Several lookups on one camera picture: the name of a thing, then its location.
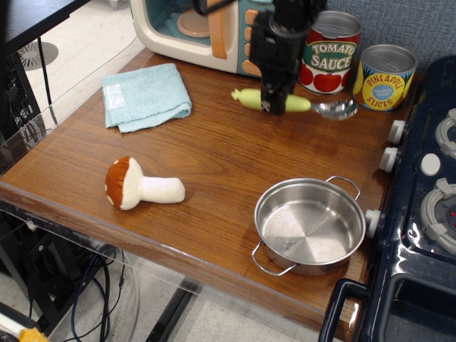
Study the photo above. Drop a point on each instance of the dark blue toy stove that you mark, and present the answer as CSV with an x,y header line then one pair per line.
x,y
410,294

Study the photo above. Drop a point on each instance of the white stove knob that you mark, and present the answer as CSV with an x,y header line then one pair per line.
x,y
396,131
388,159
372,217

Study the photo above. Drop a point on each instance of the white stove knob lower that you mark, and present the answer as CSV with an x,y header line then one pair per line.
x,y
372,217

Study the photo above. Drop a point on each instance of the light blue folded cloth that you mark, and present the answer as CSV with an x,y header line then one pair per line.
x,y
145,98

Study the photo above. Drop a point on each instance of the tomato sauce can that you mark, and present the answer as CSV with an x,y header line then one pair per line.
x,y
329,50

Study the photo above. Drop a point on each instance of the white stove knob upper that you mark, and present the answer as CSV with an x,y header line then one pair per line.
x,y
396,131

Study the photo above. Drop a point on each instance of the stainless steel pot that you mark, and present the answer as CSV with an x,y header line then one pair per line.
x,y
308,227

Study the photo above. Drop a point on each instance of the black desk at left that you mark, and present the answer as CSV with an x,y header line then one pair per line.
x,y
22,22

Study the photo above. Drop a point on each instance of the toy teal microwave oven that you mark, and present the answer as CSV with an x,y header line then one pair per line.
x,y
220,40

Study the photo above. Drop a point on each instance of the plush brown mushroom toy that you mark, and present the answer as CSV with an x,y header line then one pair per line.
x,y
126,186

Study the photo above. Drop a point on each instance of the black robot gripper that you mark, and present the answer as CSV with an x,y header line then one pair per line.
x,y
277,44

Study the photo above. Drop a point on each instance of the white stove knob middle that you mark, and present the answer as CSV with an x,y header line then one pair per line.
x,y
388,159

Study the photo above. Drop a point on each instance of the yellow handled metal spoon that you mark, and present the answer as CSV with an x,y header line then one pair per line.
x,y
337,110

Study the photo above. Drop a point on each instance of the pineapple slices can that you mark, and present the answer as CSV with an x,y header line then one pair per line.
x,y
384,76

